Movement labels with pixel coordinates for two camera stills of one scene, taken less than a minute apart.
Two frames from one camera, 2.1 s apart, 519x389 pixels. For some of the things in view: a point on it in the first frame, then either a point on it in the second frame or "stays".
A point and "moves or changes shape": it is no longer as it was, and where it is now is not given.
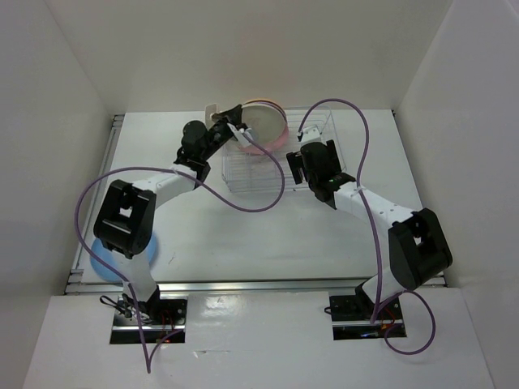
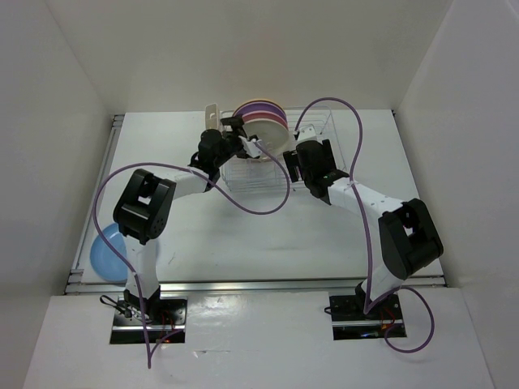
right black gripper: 297,162 stays
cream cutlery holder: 210,109 stays
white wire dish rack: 246,172 stays
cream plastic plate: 268,123 moves or changes shape
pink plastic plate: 255,148 → 265,114
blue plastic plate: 105,252 stays
